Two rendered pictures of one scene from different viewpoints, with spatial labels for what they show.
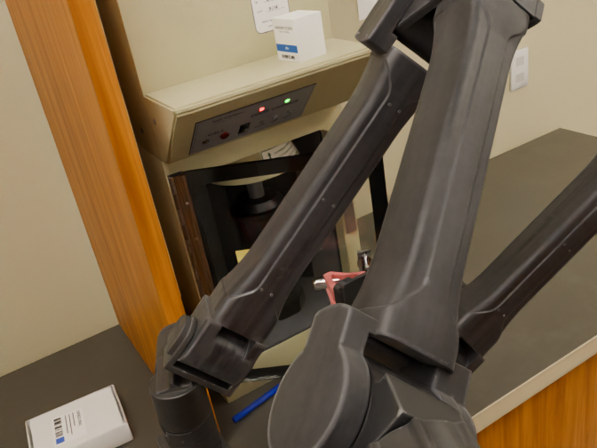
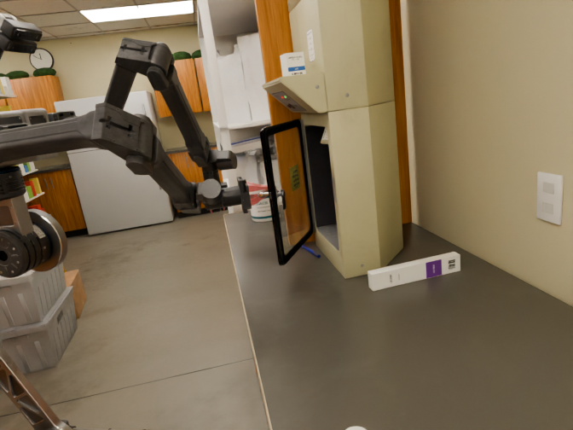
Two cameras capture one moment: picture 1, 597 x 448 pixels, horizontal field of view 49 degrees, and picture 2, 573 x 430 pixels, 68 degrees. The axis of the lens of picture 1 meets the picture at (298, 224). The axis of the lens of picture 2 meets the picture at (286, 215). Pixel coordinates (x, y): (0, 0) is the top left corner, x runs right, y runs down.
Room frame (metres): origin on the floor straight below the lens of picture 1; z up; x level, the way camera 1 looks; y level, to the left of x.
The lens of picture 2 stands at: (1.24, -1.21, 1.46)
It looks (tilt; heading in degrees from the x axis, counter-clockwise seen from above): 15 degrees down; 107
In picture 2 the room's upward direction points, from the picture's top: 8 degrees counter-clockwise
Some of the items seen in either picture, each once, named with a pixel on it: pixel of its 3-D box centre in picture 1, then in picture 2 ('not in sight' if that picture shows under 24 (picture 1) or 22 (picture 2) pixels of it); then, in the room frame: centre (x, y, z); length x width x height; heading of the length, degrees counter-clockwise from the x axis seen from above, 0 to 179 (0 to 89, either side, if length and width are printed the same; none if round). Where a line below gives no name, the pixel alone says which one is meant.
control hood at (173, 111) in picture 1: (268, 103); (291, 96); (0.92, 0.01, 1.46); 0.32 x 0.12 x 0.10; 117
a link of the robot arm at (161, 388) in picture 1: (179, 393); (210, 163); (0.56, 0.16, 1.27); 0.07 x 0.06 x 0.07; 4
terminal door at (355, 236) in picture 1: (298, 275); (290, 188); (0.88, 0.02, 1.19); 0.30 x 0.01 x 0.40; 84
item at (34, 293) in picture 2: not in sight; (22, 286); (-1.27, 0.76, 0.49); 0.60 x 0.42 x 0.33; 117
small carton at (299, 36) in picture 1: (298, 36); (292, 65); (0.95, -0.05, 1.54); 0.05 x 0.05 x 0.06; 34
